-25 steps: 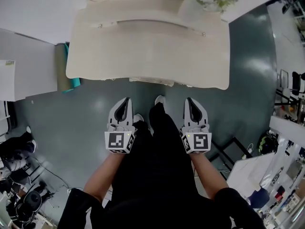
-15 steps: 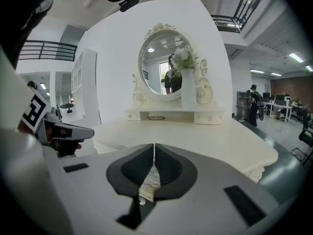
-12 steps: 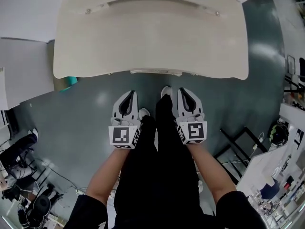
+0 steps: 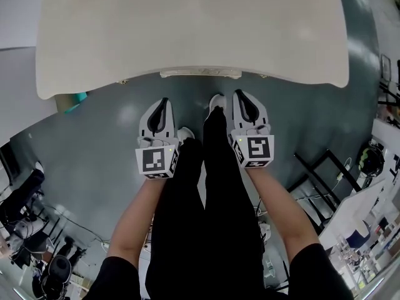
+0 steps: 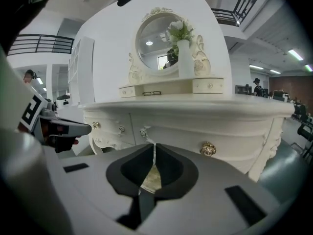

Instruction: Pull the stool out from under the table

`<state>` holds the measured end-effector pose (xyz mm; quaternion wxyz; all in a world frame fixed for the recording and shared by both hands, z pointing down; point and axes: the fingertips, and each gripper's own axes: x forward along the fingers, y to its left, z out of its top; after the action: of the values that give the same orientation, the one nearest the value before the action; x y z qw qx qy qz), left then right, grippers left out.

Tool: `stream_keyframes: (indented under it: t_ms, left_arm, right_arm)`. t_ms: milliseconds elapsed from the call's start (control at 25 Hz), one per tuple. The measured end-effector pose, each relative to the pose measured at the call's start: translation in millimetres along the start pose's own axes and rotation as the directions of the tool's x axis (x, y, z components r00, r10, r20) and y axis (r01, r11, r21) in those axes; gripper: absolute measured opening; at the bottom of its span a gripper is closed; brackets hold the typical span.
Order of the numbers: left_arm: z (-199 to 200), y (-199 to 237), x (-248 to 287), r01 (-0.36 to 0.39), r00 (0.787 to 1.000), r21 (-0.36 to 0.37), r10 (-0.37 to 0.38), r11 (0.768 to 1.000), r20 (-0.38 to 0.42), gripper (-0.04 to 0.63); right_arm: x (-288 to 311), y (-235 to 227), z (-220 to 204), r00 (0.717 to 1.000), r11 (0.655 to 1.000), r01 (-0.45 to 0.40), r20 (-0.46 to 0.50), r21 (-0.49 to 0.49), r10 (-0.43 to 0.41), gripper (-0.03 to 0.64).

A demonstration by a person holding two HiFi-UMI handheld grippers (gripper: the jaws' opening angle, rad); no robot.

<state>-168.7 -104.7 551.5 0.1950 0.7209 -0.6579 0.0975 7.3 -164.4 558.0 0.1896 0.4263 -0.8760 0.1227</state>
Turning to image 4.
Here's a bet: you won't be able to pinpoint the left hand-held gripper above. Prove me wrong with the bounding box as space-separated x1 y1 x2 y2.
134 97 181 180

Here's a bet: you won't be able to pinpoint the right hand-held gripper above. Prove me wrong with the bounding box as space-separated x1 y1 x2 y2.
230 89 276 169

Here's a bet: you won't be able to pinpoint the cream upholstered stool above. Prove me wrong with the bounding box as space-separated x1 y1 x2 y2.
159 68 243 79

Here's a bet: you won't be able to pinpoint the cream ornate dressing table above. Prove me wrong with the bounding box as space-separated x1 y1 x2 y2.
35 0 350 100

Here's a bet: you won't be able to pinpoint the person's left forearm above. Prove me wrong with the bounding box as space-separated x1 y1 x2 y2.
107 176 176 264

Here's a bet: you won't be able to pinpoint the person's right forearm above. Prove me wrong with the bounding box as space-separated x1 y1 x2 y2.
246 167 323 259

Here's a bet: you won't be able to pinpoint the person's left white shoe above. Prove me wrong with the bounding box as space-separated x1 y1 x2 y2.
177 126 196 144

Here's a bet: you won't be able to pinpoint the person's black trousers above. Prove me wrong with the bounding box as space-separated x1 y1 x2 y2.
145 107 266 300

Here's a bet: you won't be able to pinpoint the black folding stand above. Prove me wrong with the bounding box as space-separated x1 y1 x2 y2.
286 148 365 236

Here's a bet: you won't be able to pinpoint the black and green helmet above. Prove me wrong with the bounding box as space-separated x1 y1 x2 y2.
358 141 386 178

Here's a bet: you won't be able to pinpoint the white marble-pattern table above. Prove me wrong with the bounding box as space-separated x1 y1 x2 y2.
318 179 390 253

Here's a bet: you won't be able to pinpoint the blue chair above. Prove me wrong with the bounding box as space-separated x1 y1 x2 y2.
345 228 372 250

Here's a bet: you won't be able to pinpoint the person's black shirt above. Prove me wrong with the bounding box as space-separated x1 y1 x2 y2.
93 242 343 300

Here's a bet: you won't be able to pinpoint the black office chair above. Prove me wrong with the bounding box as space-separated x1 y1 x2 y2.
39 254 75 296

